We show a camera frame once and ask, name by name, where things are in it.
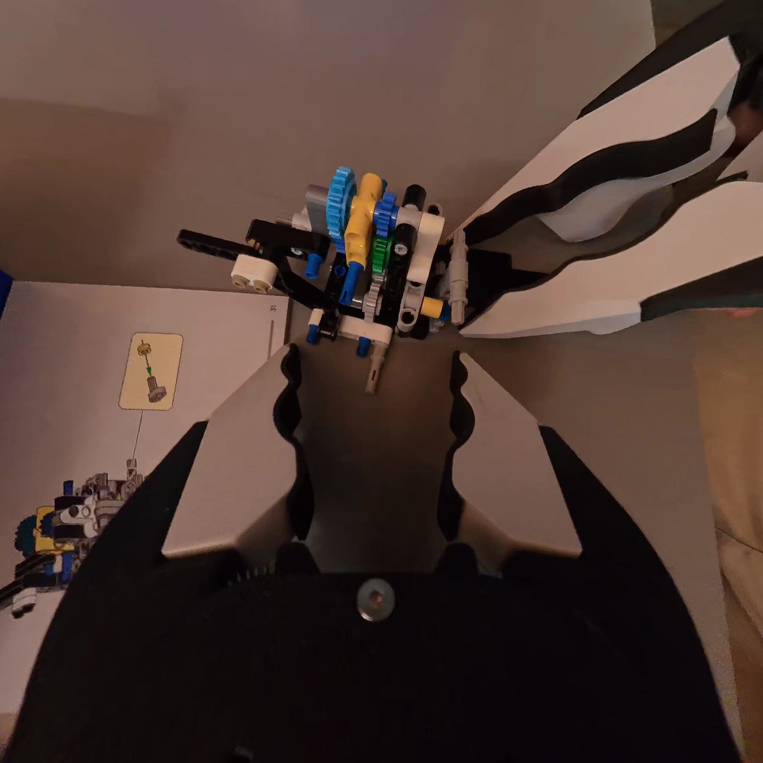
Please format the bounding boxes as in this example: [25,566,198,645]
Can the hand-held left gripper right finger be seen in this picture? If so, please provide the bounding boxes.
[438,351,582,556]

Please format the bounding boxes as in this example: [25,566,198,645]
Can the lego instruction booklet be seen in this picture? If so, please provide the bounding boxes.
[0,280,291,716]

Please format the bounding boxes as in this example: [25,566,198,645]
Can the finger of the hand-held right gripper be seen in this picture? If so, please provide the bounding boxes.
[459,179,763,339]
[448,37,740,248]

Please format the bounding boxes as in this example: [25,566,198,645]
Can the person's tan pants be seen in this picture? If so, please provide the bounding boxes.
[694,307,763,763]

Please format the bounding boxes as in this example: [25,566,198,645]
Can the person's right hand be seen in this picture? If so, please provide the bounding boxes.
[731,107,761,157]

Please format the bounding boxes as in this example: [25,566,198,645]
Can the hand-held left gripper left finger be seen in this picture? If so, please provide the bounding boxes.
[162,343,314,559]

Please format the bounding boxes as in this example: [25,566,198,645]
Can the multicoloured lego gear model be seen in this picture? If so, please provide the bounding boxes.
[177,166,546,395]

